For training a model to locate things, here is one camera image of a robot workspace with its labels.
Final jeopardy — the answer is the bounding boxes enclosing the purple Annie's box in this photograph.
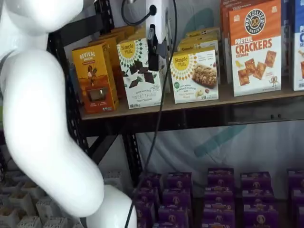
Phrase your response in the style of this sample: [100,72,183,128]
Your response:
[162,189,192,207]
[157,205,190,224]
[202,201,236,228]
[135,201,156,228]
[241,189,276,205]
[286,168,304,190]
[243,203,280,228]
[204,186,236,204]
[165,171,193,190]
[291,187,304,207]
[207,168,235,188]
[132,187,160,206]
[138,172,164,190]
[152,222,189,228]
[240,171,272,190]

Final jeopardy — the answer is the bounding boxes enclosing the blue white cracker box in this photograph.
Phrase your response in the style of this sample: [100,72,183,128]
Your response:
[281,0,295,77]
[292,0,304,92]

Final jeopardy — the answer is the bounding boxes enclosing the orange Pretzel Crackers box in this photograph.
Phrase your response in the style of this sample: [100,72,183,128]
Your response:
[218,0,235,84]
[228,0,283,97]

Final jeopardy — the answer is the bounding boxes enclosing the orange Revival snack box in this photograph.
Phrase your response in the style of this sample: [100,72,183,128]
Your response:
[88,33,126,100]
[72,42,119,112]
[98,25,137,48]

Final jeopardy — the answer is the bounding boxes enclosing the white paper carton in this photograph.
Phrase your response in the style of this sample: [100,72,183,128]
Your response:
[0,207,21,228]
[11,170,29,183]
[35,196,62,219]
[17,215,44,228]
[43,216,69,228]
[20,182,45,200]
[8,191,36,217]
[1,180,23,196]

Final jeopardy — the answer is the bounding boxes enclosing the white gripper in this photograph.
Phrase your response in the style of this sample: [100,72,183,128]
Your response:
[145,0,171,72]

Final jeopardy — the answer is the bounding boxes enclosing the white cardboard box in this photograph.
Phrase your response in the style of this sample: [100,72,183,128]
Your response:
[104,170,130,190]

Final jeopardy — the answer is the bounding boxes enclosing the Simple Mills almond bars box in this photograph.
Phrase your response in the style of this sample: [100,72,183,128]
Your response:
[177,42,221,85]
[170,46,219,105]
[185,26,222,40]
[180,36,221,48]

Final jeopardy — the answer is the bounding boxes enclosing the black metal shelf rack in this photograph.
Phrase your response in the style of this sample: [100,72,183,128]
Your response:
[46,0,304,190]

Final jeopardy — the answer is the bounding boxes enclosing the short black looped cable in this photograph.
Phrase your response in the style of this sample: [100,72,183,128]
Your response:
[121,0,157,26]

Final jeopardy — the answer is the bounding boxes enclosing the wooden shelf board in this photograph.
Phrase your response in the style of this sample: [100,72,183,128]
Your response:
[79,80,304,121]

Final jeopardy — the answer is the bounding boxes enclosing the long black cable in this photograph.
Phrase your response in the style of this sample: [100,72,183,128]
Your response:
[123,0,178,228]

